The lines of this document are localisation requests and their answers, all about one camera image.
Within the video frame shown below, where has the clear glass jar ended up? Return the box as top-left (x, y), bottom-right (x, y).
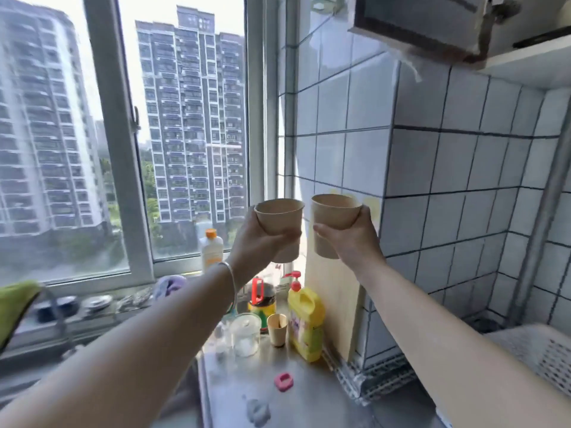
top-left (230, 313), bottom-right (262, 358)

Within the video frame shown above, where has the white bottle with orange cap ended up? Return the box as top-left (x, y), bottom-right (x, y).
top-left (199, 228), bottom-right (224, 273)

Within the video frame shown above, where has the metal faucet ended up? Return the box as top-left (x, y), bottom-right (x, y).
top-left (38, 286), bottom-right (85, 359)

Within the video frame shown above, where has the person's left forearm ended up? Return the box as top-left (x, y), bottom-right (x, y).
top-left (0, 262), bottom-right (237, 428)

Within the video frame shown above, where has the silver bracelet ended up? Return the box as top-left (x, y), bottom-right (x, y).
top-left (218, 261), bottom-right (237, 313)

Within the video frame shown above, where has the grey metal pipe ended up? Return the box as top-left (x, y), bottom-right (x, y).
top-left (506, 109), bottom-right (571, 328)

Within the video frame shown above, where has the metal dish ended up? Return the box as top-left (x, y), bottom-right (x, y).
top-left (80, 294), bottom-right (114, 313)

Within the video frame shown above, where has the wall cabinet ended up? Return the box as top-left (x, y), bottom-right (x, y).
top-left (348, 0), bottom-right (571, 69)

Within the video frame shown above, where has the clear wall hook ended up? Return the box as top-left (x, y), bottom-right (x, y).
top-left (310, 0), bottom-right (346, 15)

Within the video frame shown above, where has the purple cloth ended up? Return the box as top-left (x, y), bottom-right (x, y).
top-left (153, 274), bottom-right (188, 301)

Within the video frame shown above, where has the yellow detergent bottle, red pump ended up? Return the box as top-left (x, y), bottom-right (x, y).
top-left (284, 271), bottom-right (326, 363)

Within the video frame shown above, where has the white plastic basket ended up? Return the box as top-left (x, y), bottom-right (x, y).
top-left (484, 324), bottom-right (571, 413)

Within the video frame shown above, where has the white plastic grid rack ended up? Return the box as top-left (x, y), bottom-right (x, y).
top-left (332, 350), bottom-right (418, 406)

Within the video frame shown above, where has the dark jar with red lid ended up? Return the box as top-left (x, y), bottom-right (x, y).
top-left (247, 276), bottom-right (277, 333)

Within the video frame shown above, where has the person's right forearm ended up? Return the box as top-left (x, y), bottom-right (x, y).
top-left (356, 257), bottom-right (571, 428)

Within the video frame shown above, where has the person's left hand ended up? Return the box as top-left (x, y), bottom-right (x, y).
top-left (227, 209), bottom-right (303, 290)

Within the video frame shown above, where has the wooden cutting board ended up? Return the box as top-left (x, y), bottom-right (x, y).
top-left (305, 187), bottom-right (383, 363)

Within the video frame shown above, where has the dark bowl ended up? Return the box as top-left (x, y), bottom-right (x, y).
top-left (35, 296), bottom-right (80, 323)

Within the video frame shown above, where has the small brown paper cup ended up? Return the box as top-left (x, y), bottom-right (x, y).
top-left (267, 313), bottom-right (289, 347)

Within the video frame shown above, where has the white window frame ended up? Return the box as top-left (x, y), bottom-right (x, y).
top-left (0, 0), bottom-right (286, 299)

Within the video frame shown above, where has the pale blue scrubber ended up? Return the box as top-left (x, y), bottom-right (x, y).
top-left (243, 395), bottom-right (272, 428)

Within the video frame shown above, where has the person's right hand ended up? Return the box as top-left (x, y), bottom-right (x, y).
top-left (313, 204), bottom-right (387, 276)

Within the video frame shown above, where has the green cloth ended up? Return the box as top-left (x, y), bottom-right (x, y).
top-left (0, 281), bottom-right (42, 353)

